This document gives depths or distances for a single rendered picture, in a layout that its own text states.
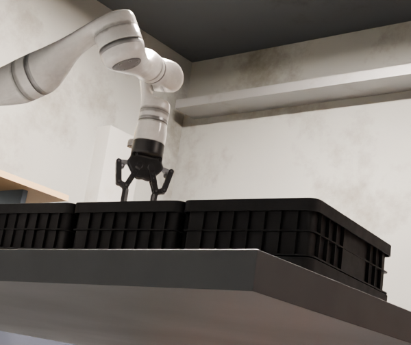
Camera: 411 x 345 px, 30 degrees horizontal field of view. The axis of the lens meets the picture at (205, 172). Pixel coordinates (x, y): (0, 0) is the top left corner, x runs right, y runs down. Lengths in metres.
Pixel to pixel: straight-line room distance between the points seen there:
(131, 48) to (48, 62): 0.18
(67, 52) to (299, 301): 0.95
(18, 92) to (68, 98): 2.99
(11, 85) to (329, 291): 0.97
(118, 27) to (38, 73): 0.19
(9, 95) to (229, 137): 3.51
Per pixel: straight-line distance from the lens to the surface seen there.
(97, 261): 0.86
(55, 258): 0.91
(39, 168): 4.44
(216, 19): 4.89
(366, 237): 1.63
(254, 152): 4.90
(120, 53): 1.53
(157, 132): 1.79
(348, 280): 1.54
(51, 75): 1.62
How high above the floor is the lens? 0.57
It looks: 16 degrees up
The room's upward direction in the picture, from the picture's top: 8 degrees clockwise
